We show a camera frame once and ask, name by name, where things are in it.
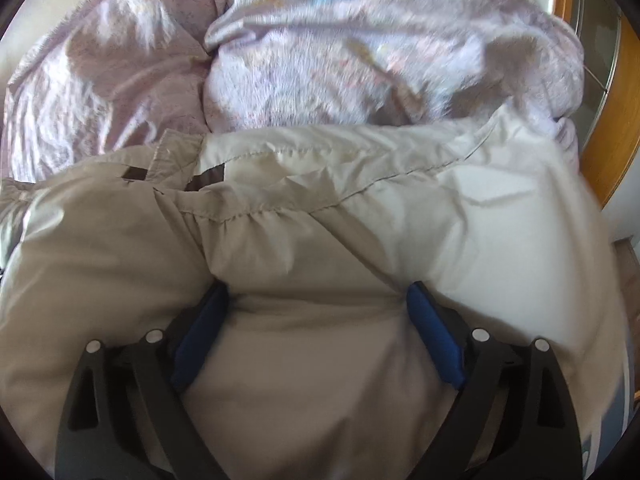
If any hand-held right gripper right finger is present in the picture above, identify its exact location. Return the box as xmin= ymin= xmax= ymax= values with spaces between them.
xmin=406 ymin=280 xmax=585 ymax=480

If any bed with blue striped sheet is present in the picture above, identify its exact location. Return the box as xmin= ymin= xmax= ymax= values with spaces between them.
xmin=590 ymin=350 xmax=632 ymax=466

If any pink floral duvet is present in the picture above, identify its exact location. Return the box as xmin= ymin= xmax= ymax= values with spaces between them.
xmin=2 ymin=0 xmax=586 ymax=186

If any beige puffer jacket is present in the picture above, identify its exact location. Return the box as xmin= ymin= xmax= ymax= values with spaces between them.
xmin=0 ymin=110 xmax=631 ymax=480

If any wood framed glass door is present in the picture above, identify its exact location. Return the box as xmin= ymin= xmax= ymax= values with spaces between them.
xmin=550 ymin=0 xmax=640 ymax=211

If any glass pane door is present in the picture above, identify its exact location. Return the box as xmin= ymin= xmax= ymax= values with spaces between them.
xmin=575 ymin=0 xmax=623 ymax=96

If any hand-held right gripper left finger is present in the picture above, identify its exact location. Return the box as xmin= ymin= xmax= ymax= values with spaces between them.
xmin=54 ymin=282 xmax=231 ymax=480

